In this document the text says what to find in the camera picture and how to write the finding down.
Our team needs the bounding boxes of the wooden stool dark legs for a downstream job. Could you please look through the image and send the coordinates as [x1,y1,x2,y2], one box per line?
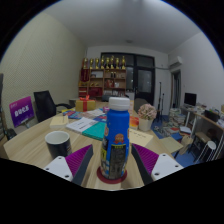
[188,131,212,154]

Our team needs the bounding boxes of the grey armchair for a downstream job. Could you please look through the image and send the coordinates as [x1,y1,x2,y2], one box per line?
[133,97,149,113]

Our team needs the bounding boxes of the white air conditioner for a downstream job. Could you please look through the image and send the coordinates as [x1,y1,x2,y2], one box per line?
[168,55,184,69]

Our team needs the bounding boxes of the blue book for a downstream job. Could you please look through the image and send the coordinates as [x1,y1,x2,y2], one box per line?
[93,114,108,124]

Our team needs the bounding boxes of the colourful magazine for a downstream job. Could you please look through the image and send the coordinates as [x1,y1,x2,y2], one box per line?
[63,109,84,120]

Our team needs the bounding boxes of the long wooden side desk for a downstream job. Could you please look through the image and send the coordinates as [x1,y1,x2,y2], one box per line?
[181,106,224,161]

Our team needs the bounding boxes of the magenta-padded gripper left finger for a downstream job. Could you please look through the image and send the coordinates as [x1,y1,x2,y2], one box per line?
[43,143,95,187]

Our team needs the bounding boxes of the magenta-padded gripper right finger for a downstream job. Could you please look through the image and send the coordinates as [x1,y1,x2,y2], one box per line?
[130,143,184,186]

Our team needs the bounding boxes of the cream notebook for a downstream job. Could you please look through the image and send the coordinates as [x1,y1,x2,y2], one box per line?
[49,114,70,129]

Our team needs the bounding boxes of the yellow gift box red ribbon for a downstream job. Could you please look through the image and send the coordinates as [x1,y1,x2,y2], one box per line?
[74,95,97,113]

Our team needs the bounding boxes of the black office chair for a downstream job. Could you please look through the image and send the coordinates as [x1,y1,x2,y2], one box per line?
[33,90,75,123]

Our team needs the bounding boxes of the white pot pink flowers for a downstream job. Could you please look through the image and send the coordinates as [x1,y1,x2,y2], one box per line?
[137,103,158,132]

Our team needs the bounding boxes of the black microphone stand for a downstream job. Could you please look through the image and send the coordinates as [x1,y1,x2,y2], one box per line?
[156,81,166,123]

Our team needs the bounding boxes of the purple sign board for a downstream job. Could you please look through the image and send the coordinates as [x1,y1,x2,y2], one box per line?
[8,95,36,129]

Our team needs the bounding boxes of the teal book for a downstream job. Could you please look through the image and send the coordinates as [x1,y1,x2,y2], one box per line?
[81,121,107,142]

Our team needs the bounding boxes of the low square wooden table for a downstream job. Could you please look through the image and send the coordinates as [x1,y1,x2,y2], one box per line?
[159,136,184,155]

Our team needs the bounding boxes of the black printer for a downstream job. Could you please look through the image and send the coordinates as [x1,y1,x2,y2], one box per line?
[203,109,221,123]

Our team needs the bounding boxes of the black computer monitor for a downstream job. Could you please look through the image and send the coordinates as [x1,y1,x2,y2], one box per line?
[183,92,198,108]

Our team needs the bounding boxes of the black framed glass door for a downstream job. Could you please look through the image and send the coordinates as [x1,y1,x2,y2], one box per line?
[100,52,156,106]

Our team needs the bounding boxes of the blue drink bottle white cap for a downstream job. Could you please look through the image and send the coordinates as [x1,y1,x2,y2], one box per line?
[99,96,131,181]

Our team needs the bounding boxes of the black cup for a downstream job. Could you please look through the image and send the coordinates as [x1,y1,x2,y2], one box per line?
[44,130,73,160]

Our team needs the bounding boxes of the wooden shelf unit with trophies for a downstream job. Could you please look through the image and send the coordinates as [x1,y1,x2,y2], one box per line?
[78,55,128,100]

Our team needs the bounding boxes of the orange book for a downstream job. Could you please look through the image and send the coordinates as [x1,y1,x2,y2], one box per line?
[129,116,140,130]

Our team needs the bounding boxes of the book stacks on floor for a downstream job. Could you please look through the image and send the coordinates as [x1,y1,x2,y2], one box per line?
[164,107,186,136]

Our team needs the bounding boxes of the white book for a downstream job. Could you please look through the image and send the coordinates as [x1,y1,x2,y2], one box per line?
[65,116,99,134]

